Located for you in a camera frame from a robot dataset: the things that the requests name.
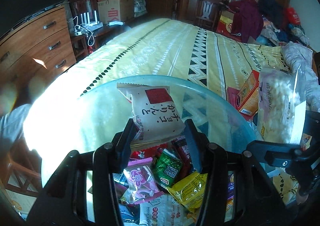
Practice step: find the white printed plastic bag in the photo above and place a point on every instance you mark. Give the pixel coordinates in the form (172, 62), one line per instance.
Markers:
(140, 3)

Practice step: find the pink floral quilt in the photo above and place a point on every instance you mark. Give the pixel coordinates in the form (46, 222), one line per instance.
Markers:
(300, 65)

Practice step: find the flat red box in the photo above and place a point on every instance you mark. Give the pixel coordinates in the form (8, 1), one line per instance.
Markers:
(232, 98)

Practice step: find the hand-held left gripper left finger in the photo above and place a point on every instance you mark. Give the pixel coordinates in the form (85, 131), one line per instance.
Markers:
(125, 146)

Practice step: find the large cardboard box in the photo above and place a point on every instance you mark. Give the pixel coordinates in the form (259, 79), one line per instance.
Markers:
(115, 12)

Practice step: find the bright red tote bag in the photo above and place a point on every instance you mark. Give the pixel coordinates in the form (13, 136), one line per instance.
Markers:
(292, 15)

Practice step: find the black television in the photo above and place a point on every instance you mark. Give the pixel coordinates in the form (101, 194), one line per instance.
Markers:
(27, 0)

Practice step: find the red and yellow carton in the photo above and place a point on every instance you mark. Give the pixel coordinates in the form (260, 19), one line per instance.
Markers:
(250, 93)

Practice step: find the puffed rice cake packet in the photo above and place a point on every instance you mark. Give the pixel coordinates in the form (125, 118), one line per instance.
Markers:
(277, 106)

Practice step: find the heap of bagged snacks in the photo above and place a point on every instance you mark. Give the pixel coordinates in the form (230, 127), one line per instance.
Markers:
(167, 171)

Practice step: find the beige packet with red square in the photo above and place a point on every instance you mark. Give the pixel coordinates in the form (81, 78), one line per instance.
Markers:
(155, 111)

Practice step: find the red gift box gold emblem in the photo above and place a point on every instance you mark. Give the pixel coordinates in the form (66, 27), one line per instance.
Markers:
(225, 25)

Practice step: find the wooden dresser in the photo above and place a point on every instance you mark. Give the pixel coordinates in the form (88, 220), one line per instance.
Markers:
(35, 48)

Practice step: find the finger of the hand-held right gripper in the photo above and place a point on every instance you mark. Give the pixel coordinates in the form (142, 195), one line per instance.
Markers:
(275, 156)

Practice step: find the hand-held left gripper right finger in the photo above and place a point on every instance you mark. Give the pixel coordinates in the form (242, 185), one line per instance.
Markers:
(195, 148)

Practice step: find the carved wooden chair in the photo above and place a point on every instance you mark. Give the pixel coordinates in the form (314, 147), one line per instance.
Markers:
(207, 10)

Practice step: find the clear plastic bowl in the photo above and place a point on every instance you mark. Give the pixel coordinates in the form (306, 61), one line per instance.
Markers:
(212, 116)

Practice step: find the pile of clothes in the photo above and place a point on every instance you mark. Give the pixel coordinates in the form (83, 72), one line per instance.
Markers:
(275, 30)

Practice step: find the white router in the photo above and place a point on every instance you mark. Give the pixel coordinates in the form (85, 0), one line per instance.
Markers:
(96, 24)

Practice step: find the maroon garment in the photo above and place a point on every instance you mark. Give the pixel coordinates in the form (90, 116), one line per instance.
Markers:
(245, 20)

